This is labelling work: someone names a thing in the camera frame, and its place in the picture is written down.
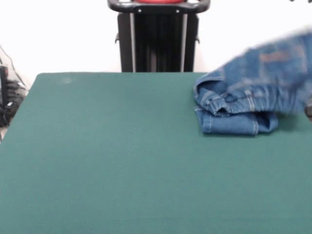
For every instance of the blue denim jeans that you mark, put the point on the blue denim jeans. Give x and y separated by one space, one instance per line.
256 83

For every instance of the dark green table cloth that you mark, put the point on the dark green table cloth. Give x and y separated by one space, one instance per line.
97 170

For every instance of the black chair base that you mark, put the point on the black chair base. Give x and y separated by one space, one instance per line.
309 111

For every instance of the black electronics box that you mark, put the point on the black electronics box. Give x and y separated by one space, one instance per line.
3 83

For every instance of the black robot pedestal stand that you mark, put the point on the black robot pedestal stand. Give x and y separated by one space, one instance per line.
158 36

